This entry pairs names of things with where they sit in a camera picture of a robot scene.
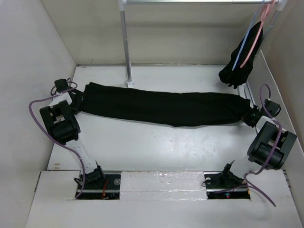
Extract pink clothes hanger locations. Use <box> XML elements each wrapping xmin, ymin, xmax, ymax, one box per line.
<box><xmin>240</xmin><ymin>0</ymin><xmax>276</xmax><ymax>68</ymax></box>

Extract silver clothes rack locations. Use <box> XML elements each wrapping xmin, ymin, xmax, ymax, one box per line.
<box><xmin>118</xmin><ymin>0</ymin><xmax>287</xmax><ymax>88</ymax></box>

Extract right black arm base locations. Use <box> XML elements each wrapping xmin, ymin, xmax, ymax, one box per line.
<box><xmin>202</xmin><ymin>173</ymin><xmax>250</xmax><ymax>200</ymax></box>

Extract blue clothes hanger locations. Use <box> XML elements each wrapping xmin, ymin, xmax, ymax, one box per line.
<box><xmin>232</xmin><ymin>0</ymin><xmax>265</xmax><ymax>71</ymax></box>

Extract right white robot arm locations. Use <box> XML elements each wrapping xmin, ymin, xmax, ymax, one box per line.
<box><xmin>219</xmin><ymin>99</ymin><xmax>297</xmax><ymax>187</ymax></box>

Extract black trousers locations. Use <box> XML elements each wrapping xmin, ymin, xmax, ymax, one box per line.
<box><xmin>79</xmin><ymin>82</ymin><xmax>251</xmax><ymax>127</ymax></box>

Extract black garment on hanger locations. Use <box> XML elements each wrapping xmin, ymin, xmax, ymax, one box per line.
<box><xmin>218</xmin><ymin>22</ymin><xmax>263</xmax><ymax>89</ymax></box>

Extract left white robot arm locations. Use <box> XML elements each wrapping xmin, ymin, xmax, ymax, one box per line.
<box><xmin>39</xmin><ymin>79</ymin><xmax>106</xmax><ymax>188</ymax></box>

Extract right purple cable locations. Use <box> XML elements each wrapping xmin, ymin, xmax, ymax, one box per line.
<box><xmin>243</xmin><ymin>83</ymin><xmax>282</xmax><ymax>207</ymax></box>

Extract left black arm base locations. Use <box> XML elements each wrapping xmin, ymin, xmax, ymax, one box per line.
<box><xmin>76</xmin><ymin>171</ymin><xmax>121</xmax><ymax>200</ymax></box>

